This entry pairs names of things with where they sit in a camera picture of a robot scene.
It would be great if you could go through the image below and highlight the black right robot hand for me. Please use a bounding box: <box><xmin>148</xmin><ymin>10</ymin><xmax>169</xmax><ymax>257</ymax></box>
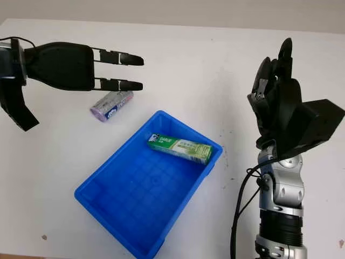
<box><xmin>247</xmin><ymin>37</ymin><xmax>303</xmax><ymax>148</ymax></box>

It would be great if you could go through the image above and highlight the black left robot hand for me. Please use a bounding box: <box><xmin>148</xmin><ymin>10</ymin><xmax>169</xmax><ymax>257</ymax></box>
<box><xmin>24</xmin><ymin>42</ymin><xmax>145</xmax><ymax>92</ymax></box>

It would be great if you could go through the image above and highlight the green toothpaste box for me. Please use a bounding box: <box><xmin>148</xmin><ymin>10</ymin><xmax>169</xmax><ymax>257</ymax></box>
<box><xmin>147</xmin><ymin>132</ymin><xmax>212</xmax><ymax>165</ymax></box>

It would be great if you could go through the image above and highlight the blue plastic tray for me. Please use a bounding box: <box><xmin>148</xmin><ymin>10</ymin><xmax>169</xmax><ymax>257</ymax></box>
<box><xmin>74</xmin><ymin>110</ymin><xmax>224</xmax><ymax>259</ymax></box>

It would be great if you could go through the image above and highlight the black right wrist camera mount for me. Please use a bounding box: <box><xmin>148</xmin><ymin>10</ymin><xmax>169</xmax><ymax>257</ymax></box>
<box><xmin>274</xmin><ymin>99</ymin><xmax>345</xmax><ymax>162</ymax></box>

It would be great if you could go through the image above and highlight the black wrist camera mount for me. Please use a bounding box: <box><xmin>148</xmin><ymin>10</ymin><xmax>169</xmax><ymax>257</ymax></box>
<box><xmin>0</xmin><ymin>77</ymin><xmax>40</xmax><ymax>132</ymax></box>
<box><xmin>274</xmin><ymin>99</ymin><xmax>345</xmax><ymax>162</ymax></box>

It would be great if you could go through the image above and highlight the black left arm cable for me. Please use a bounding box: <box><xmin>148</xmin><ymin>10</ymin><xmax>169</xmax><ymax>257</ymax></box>
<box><xmin>0</xmin><ymin>36</ymin><xmax>36</xmax><ymax>49</ymax></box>

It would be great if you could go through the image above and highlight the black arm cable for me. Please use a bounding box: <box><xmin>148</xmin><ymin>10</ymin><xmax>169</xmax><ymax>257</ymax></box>
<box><xmin>230</xmin><ymin>161</ymin><xmax>273</xmax><ymax>259</ymax></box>
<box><xmin>0</xmin><ymin>36</ymin><xmax>36</xmax><ymax>49</ymax></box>

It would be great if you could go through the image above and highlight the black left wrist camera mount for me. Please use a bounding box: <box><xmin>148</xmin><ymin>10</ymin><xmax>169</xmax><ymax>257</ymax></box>
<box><xmin>0</xmin><ymin>77</ymin><xmax>40</xmax><ymax>132</ymax></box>

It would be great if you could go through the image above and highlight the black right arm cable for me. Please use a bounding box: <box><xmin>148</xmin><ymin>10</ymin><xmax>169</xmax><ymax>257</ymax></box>
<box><xmin>230</xmin><ymin>161</ymin><xmax>273</xmax><ymax>259</ymax></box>

